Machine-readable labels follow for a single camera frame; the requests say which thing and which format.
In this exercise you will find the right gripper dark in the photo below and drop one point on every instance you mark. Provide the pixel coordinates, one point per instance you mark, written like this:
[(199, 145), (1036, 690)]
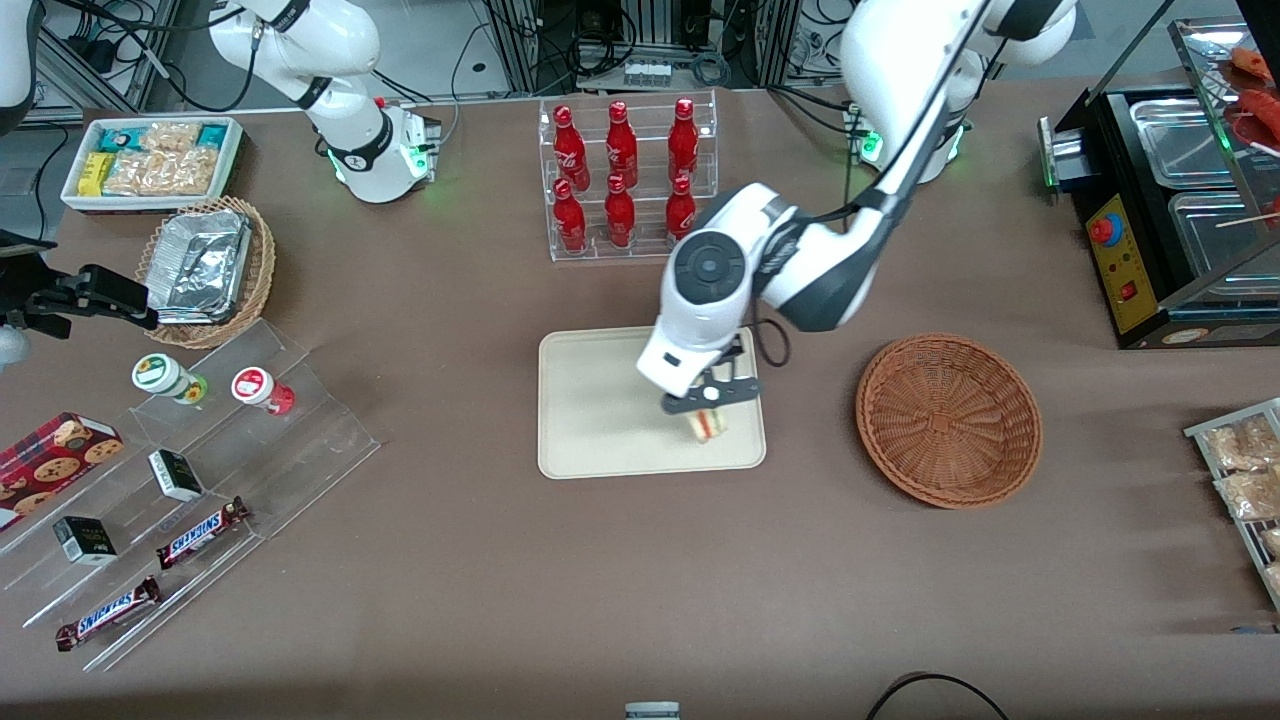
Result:
[(42, 298)]

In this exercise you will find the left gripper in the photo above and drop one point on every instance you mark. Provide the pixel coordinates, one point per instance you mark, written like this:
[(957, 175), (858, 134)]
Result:
[(734, 351)]

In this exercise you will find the triangular layered sandwich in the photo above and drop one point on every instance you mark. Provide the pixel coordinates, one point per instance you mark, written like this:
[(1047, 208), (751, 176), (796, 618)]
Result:
[(708, 425)]

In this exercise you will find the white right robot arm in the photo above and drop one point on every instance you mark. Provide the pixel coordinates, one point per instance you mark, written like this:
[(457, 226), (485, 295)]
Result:
[(370, 150)]

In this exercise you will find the beige rectangular serving tray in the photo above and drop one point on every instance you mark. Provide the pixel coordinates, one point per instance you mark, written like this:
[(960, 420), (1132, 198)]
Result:
[(600, 400)]

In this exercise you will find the light wicker basket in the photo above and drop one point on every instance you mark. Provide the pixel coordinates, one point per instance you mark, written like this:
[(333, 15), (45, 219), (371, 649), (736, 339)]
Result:
[(262, 260)]

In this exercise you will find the brown round wicker basket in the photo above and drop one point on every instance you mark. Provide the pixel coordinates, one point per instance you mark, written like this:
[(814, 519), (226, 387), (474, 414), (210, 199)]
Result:
[(948, 420)]

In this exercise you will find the tray of packaged pastries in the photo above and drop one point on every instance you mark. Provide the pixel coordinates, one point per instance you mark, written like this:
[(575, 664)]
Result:
[(1200, 432)]

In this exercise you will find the green lid yogurt cup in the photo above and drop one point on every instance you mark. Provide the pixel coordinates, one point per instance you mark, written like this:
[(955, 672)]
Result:
[(160, 375)]

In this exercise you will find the white plastic snack bin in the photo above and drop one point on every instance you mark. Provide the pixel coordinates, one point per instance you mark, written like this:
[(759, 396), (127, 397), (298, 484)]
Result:
[(75, 195)]

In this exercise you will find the yellow snack packet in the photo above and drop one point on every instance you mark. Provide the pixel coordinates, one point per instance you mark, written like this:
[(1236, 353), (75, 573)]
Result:
[(95, 173)]

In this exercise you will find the clear bag of crackers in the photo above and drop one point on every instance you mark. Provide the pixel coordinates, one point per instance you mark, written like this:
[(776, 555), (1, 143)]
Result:
[(190, 170), (135, 175), (172, 136)]

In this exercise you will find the red tartan cookie box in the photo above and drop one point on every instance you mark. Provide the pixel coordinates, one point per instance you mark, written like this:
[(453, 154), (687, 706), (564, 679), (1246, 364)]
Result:
[(55, 465)]

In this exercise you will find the clear acrylic bottle rack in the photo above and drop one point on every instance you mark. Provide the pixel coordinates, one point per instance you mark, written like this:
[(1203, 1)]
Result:
[(650, 240)]

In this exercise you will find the teal snack packet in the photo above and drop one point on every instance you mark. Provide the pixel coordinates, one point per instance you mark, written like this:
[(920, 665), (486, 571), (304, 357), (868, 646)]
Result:
[(212, 134), (120, 139)]

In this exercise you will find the red cola bottle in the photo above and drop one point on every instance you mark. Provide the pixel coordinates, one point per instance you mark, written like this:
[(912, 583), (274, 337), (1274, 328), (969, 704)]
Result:
[(621, 145), (568, 145), (619, 215), (680, 210), (569, 218), (683, 140)]

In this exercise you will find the red lid yogurt cup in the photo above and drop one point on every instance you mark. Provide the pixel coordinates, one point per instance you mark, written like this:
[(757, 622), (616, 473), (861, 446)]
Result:
[(258, 388)]

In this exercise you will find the small black carton box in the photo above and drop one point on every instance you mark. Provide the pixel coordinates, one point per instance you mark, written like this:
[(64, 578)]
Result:
[(85, 541), (176, 476)]

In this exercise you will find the Snickers chocolate bar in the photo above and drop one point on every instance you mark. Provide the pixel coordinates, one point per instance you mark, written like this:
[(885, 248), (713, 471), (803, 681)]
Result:
[(203, 532), (108, 612)]

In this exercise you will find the clear acrylic stepped display stand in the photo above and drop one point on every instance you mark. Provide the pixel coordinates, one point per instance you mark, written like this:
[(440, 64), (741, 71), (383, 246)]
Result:
[(300, 450)]

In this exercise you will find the small grey device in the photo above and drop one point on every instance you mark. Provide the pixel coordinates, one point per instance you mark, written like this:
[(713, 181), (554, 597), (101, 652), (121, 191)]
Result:
[(652, 711)]

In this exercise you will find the grey power strip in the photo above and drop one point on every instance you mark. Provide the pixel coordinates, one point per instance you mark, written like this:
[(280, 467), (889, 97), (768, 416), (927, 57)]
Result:
[(648, 72)]

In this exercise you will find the black food warmer machine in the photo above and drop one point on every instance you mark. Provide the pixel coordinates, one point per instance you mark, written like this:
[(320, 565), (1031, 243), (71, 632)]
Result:
[(1135, 290)]

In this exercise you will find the stainless steel warmer pan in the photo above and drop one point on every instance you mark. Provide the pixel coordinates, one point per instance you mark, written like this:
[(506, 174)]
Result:
[(1180, 140), (1215, 235)]

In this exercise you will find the clear bag of nut snacks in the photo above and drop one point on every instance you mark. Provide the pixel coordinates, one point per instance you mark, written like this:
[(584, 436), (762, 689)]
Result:
[(1275, 578), (1272, 542), (1238, 445), (1250, 495)]

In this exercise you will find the metal equipment frame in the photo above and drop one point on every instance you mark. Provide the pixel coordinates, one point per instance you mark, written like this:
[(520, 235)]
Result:
[(520, 50)]

